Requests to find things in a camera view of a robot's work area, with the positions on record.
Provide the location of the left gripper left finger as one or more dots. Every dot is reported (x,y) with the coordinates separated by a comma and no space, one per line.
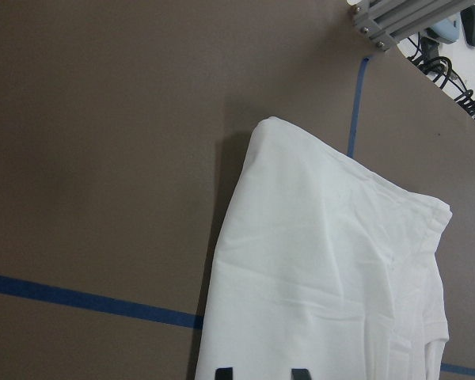
(224,373)

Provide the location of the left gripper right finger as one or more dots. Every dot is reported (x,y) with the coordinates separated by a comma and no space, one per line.
(300,374)

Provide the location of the white long-sleeve printed shirt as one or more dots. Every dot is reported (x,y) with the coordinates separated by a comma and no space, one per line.
(323,265)

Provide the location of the aluminium frame post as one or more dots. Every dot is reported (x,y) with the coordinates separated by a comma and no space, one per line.
(386,23)

